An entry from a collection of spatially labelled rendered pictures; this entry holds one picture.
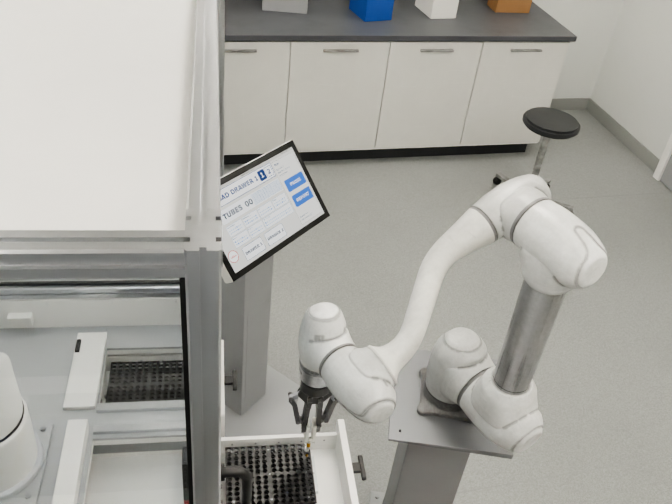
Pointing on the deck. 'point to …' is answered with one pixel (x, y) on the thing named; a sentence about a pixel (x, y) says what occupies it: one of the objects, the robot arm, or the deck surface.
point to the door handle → (241, 478)
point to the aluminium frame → (164, 263)
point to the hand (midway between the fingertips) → (310, 430)
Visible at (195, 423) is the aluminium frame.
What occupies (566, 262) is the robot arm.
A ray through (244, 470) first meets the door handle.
